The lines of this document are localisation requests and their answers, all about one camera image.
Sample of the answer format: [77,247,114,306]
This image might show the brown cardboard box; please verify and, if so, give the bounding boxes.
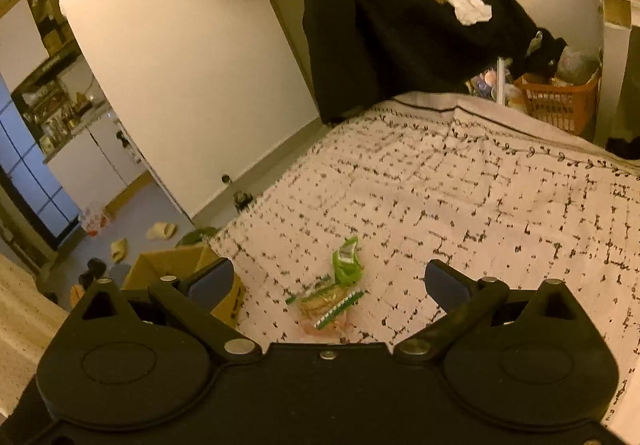
[121,244,247,330]

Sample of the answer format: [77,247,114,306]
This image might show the white patterned bedspread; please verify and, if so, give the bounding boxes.
[207,92,640,431]

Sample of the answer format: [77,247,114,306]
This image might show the black shoes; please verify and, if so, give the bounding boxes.
[76,259,109,289]

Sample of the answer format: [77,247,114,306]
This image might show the pink sausage packet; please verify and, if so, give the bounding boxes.
[299,317,353,342]

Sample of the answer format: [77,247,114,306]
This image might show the black jacket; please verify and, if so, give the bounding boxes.
[301,0,569,124]

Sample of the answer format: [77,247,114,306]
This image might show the blue panel door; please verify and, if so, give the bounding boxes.
[0,75,82,248]

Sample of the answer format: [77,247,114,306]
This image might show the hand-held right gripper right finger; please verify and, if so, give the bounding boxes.
[392,259,597,367]

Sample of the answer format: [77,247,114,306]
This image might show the white kitchen cabinet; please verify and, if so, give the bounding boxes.
[44,109,152,198]

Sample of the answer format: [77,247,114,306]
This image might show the cluttered kitchen shelf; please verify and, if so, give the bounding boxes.
[10,45,110,163]

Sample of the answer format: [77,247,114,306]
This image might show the clear cracker pack green edge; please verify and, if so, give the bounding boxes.
[286,276,369,330]

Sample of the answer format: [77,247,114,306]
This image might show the orange plastic basket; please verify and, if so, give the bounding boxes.
[514,69,602,136]

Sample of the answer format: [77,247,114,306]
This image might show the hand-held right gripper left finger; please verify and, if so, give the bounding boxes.
[65,256,264,367]

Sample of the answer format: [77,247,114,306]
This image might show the white cloth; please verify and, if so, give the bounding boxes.
[447,0,494,26]

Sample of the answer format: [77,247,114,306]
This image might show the red white plastic bag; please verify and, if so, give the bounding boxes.
[79,206,112,239]

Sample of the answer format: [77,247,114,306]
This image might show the bright green snack packet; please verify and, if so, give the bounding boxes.
[332,236,364,287]

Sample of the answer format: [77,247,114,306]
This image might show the beige door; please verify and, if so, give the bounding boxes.
[261,0,326,122]

